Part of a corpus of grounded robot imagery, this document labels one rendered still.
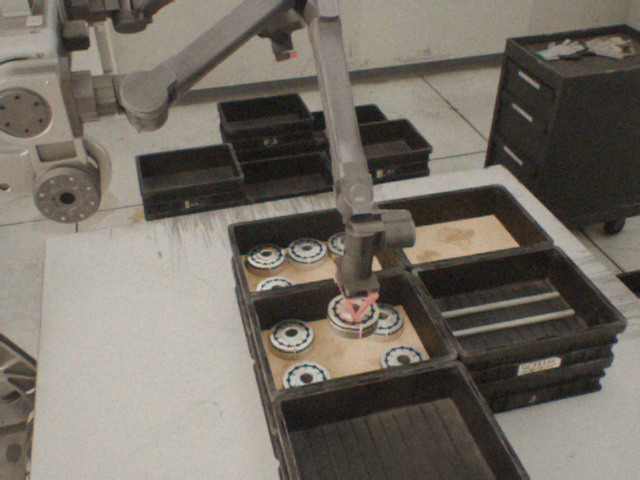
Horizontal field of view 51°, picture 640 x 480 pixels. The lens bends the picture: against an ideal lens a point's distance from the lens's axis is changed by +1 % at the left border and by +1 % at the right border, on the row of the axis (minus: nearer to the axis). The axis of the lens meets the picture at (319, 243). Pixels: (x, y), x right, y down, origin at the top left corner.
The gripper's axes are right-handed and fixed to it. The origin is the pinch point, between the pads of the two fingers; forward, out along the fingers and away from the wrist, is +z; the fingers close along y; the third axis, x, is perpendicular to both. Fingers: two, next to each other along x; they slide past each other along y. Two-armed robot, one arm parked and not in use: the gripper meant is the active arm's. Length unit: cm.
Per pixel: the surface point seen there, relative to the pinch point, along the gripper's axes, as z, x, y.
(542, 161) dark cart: 48, -122, 124
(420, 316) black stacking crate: 15.3, -20.4, 10.0
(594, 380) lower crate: 28, -60, -5
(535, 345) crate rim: 10.8, -39.3, -6.9
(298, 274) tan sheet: 22.9, 2.3, 38.1
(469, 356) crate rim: 11.0, -24.1, -7.3
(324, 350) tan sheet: 22.5, 2.0, 10.1
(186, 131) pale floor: 110, 19, 287
